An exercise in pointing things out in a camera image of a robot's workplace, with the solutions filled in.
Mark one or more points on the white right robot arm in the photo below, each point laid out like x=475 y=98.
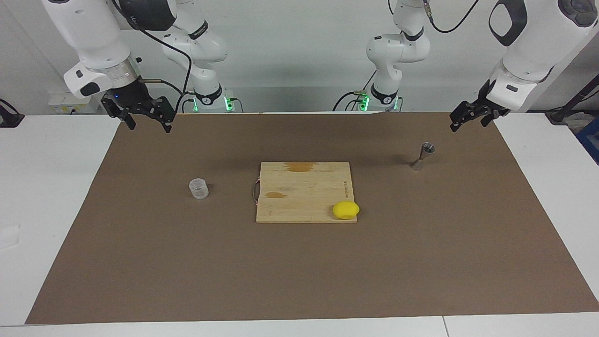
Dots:
x=93 y=32

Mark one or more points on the white paper sheet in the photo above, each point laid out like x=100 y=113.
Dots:
x=9 y=236

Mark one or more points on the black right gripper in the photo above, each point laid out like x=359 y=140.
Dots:
x=128 y=98

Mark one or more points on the brown table mat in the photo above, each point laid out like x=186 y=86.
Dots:
x=140 y=262

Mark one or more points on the black stand foot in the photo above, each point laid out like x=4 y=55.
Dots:
x=9 y=119

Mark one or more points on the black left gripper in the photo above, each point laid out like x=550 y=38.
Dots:
x=489 y=104

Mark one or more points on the metal jigger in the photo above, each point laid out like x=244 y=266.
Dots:
x=427 y=149

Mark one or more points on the yellow lemon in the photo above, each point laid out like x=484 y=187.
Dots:
x=345 y=210

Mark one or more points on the black tripod leg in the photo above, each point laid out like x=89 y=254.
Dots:
x=559 y=114

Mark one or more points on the wooden cutting board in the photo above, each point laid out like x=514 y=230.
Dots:
x=304 y=196

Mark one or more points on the clear plastic cup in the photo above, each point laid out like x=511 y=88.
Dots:
x=199 y=188

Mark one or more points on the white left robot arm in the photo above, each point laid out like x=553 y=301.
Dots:
x=538 y=51

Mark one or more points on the white wall socket box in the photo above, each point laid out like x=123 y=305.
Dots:
x=61 y=105

